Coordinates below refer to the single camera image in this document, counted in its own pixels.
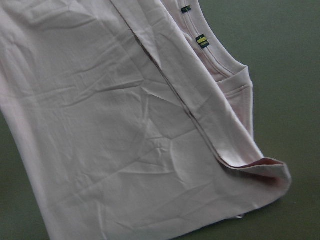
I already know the pink Snoopy t-shirt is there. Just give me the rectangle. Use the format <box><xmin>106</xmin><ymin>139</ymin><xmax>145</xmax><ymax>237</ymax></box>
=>
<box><xmin>0</xmin><ymin>0</ymin><xmax>292</xmax><ymax>240</ymax></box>

